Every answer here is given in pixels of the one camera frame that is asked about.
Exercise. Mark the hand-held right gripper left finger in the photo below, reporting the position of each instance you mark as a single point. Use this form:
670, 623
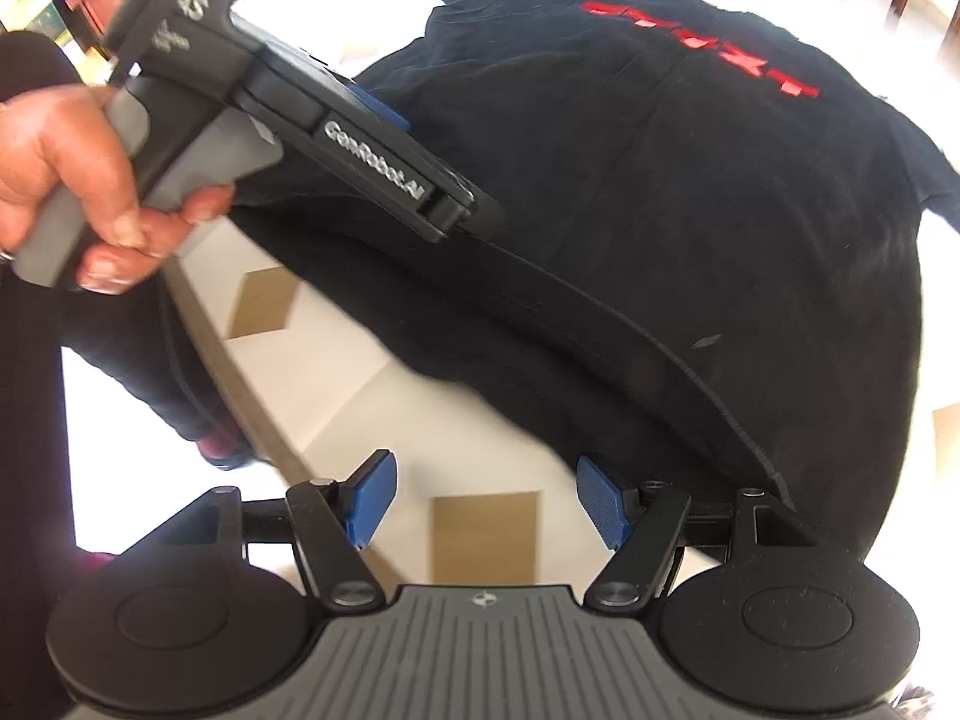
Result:
375, 495

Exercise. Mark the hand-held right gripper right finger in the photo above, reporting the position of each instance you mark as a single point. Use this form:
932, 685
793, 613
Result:
600, 499

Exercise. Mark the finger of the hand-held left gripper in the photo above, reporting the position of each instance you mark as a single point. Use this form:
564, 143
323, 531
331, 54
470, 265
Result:
480, 214

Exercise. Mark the black t-shirt red print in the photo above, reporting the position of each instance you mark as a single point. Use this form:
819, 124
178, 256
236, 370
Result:
637, 225

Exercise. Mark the person's left hand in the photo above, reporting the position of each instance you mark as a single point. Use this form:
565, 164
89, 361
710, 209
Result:
67, 165

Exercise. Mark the diamond-pattern tablecloth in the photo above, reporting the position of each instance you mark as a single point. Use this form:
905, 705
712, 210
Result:
337, 390

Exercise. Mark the green cardboard box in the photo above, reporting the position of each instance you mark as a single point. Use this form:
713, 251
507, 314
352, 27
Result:
41, 11

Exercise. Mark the person's body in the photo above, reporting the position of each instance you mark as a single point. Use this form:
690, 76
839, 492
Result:
75, 390

